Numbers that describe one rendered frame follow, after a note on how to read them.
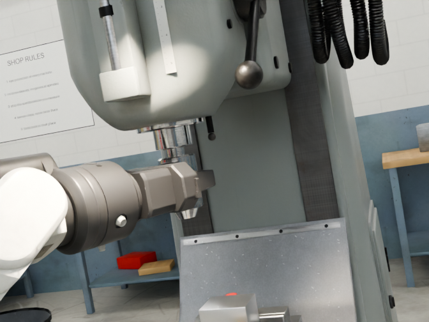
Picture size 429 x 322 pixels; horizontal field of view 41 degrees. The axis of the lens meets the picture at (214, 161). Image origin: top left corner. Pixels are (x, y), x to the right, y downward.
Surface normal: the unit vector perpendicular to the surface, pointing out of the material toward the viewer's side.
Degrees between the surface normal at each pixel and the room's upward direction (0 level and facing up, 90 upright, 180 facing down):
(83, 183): 52
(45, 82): 90
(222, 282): 64
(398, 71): 90
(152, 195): 90
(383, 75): 90
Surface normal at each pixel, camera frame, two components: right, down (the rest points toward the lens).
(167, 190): 0.74, -0.10
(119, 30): -0.28, 0.10
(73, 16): -0.54, 0.14
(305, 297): -0.33, -0.36
